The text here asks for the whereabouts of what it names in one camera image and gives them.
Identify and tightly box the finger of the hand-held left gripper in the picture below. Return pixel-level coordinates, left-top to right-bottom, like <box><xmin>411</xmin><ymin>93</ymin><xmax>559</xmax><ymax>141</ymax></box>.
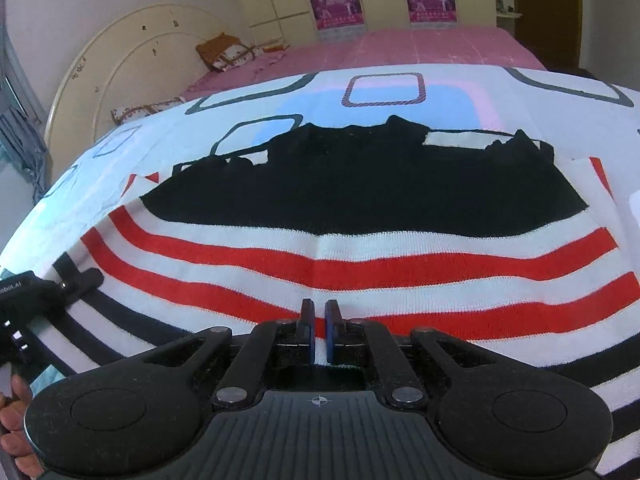
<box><xmin>54</xmin><ymin>268</ymin><xmax>105</xmax><ymax>307</ymax></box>

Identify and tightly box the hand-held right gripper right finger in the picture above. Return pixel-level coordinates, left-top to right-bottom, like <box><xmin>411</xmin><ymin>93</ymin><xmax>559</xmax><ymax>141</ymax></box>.
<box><xmin>324</xmin><ymin>299</ymin><xmax>517</xmax><ymax>409</ymax></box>

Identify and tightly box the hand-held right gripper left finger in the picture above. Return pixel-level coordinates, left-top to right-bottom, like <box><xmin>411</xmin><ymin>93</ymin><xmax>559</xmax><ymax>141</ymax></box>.
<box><xmin>126</xmin><ymin>299</ymin><xmax>317</xmax><ymax>409</ymax></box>

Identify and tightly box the striped knit sweater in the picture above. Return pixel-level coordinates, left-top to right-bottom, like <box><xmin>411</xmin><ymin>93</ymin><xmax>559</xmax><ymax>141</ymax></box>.
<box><xmin>50</xmin><ymin>115</ymin><xmax>640</xmax><ymax>478</ymax></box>

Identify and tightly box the person's left hand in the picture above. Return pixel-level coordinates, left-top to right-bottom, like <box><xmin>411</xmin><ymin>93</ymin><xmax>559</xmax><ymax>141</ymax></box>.
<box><xmin>0</xmin><ymin>374</ymin><xmax>37</xmax><ymax>478</ymax></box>

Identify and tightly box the grey curtain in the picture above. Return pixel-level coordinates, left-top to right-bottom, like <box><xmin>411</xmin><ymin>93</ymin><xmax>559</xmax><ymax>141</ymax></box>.
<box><xmin>0</xmin><ymin>25</ymin><xmax>51</xmax><ymax>201</ymax></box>

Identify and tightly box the small patterned pillow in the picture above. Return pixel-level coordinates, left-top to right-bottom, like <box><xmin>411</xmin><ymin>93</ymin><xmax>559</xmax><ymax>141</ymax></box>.
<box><xmin>110</xmin><ymin>97</ymin><xmax>188</xmax><ymax>127</ymax></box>

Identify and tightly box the patterned bed blanket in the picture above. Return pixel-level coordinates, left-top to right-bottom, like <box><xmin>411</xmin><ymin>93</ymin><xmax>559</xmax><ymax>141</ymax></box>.
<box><xmin>0</xmin><ymin>62</ymin><xmax>640</xmax><ymax>396</ymax></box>

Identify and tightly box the cream round headboard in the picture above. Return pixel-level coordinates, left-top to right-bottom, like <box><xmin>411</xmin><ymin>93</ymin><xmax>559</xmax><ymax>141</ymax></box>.
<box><xmin>44</xmin><ymin>4</ymin><xmax>253</xmax><ymax>148</ymax></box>

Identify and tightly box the brown patterned pillow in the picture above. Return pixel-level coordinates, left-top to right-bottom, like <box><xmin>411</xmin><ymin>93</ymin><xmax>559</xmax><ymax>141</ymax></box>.
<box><xmin>195</xmin><ymin>32</ymin><xmax>291</xmax><ymax>72</ymax></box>

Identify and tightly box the pink bed sheet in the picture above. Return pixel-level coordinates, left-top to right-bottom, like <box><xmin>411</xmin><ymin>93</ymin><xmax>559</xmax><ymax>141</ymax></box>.
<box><xmin>177</xmin><ymin>24</ymin><xmax>548</xmax><ymax>103</ymax></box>

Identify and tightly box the cream wardrobe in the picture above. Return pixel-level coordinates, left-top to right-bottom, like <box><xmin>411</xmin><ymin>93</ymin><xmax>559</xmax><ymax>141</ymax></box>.
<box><xmin>222</xmin><ymin>0</ymin><xmax>501</xmax><ymax>46</ymax></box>

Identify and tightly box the brown wooden door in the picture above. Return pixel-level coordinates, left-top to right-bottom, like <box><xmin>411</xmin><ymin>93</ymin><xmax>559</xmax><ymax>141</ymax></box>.
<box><xmin>512</xmin><ymin>0</ymin><xmax>583</xmax><ymax>73</ymax></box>

